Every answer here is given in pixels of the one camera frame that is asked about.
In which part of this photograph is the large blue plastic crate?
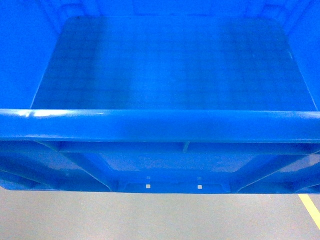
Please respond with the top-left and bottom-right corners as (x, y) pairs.
(0, 0), (320, 194)

